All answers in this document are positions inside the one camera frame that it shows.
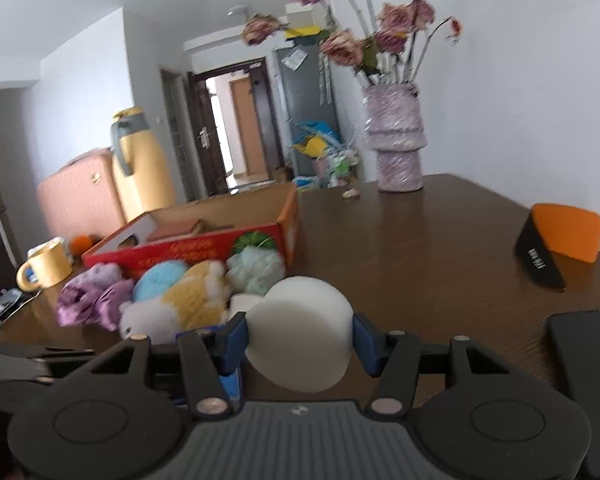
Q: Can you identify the white round sponge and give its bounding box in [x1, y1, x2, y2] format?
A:
[243, 276, 355, 393]

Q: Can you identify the pile of small clutter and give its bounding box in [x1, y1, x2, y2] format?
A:
[0, 287, 37, 347]

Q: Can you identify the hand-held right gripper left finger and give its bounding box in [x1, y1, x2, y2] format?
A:
[90, 311, 249, 421]

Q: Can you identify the orange fruit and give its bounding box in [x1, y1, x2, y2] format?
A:
[70, 234, 104, 257]

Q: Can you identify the dried pink rose bouquet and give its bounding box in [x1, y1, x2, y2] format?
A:
[240, 0, 464, 87]

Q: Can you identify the yellow mug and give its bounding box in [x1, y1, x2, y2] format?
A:
[16, 240, 74, 292]

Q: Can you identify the pink suitcase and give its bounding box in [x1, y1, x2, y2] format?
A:
[36, 147, 129, 247]

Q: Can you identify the light wooden door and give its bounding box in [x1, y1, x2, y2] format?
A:
[230, 77, 272, 177]

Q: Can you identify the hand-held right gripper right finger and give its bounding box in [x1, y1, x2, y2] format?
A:
[352, 311, 512, 417]

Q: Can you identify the blue fluffy ball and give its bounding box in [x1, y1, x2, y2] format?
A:
[132, 260, 192, 304]

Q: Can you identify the purple textured vase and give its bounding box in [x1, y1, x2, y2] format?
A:
[361, 82, 427, 194]

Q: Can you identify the red cardboard box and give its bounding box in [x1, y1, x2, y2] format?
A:
[81, 182, 300, 282]

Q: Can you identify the white blue bottle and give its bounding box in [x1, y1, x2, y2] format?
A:
[28, 236, 74, 261]

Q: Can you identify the dark brown open door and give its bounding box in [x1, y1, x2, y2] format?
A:
[187, 71, 232, 197]

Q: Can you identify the orange black box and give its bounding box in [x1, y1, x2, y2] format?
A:
[514, 203, 600, 291]

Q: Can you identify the small white soft pad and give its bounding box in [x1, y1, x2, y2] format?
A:
[228, 292, 266, 322]

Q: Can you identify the black flat device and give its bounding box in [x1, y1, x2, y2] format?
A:
[546, 310, 600, 480]

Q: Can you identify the yellow black package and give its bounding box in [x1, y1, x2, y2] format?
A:
[282, 24, 332, 45]

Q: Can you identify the yellow white plush toy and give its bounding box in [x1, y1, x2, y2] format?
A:
[119, 259, 233, 342]

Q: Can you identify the pile of colourful bags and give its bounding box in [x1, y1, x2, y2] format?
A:
[290, 120, 362, 194]

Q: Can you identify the yellow thermos jug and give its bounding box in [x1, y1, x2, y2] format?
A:
[110, 106, 177, 224]

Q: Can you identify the purple satin bow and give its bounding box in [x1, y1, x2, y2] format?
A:
[56, 277, 136, 332]

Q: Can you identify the grey refrigerator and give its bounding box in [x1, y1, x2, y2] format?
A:
[272, 42, 342, 182]

